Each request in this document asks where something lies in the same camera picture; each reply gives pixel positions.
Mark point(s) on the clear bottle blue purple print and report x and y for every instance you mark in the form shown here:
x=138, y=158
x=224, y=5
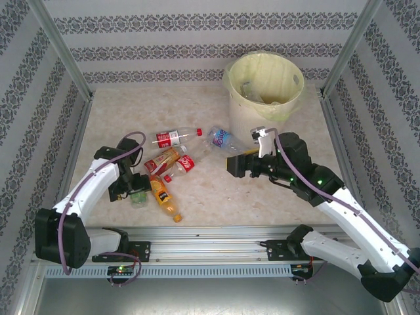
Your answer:
x=221, y=138

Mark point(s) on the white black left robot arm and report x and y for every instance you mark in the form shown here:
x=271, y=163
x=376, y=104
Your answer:
x=85, y=187

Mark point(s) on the crushed bottle green label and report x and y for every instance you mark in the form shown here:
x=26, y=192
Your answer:
x=139, y=201

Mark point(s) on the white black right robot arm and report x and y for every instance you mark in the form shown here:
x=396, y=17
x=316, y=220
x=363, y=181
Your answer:
x=354, y=223

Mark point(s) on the yellow-green bin liner bag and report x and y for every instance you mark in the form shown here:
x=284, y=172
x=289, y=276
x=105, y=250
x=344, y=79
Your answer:
x=279, y=75

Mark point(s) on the aluminium right frame post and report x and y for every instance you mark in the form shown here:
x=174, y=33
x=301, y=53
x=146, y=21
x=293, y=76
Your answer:
x=351, y=46

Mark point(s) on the grey metal base sheet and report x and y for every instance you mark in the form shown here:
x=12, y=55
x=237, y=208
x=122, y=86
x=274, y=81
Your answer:
x=210, y=298

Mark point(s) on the cola bottle red label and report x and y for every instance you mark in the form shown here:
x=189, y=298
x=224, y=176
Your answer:
x=167, y=139
x=186, y=163

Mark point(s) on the small circuit board green light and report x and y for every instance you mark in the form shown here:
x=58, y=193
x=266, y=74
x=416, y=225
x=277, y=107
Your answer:
x=119, y=270

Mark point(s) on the orange juice bottle black label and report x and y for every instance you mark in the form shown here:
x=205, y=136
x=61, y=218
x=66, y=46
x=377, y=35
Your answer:
x=162, y=197

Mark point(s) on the aluminium frame post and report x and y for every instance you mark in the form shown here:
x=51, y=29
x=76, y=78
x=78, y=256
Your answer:
x=351, y=46
x=59, y=46

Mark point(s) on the aluminium right side rail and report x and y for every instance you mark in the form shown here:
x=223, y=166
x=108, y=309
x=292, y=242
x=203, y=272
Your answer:
x=338, y=131

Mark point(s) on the tea bottle red yellow label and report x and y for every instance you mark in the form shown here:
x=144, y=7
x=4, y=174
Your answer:
x=160, y=162

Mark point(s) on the white plastic bin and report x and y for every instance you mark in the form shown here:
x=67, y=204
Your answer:
x=246, y=124

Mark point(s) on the aluminium left side rail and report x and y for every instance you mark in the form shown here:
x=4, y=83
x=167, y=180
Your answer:
x=80, y=131

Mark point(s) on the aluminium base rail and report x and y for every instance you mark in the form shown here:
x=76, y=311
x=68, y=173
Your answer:
x=210, y=246

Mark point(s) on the aluminium left frame post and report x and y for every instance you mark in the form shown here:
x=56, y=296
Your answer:
x=59, y=46

